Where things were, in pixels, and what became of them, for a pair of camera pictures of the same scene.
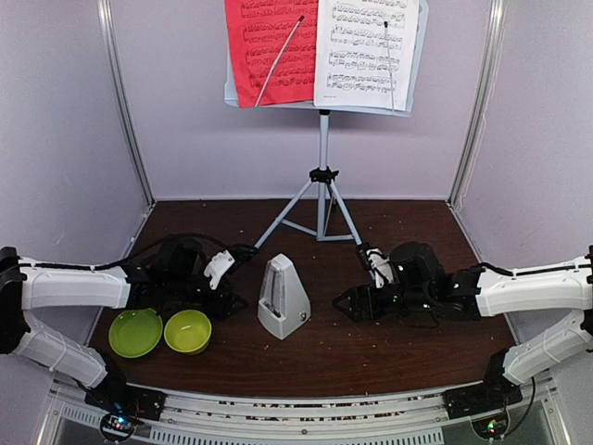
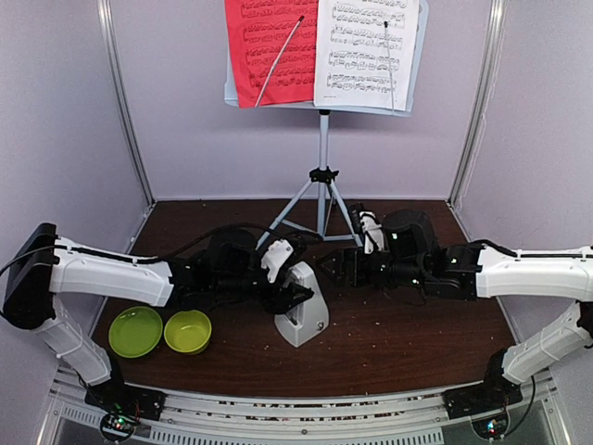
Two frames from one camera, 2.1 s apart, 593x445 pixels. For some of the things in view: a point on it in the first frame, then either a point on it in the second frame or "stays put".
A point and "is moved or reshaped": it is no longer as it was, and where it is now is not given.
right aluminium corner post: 479,95 stays put
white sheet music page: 364,53 stays put
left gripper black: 219,307 to 281,300
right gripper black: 360,294 to 343,257
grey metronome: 283,305 is moved or reshaped
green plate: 135,333 stays put
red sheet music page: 258,31 stays put
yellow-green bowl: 187,331 stays put
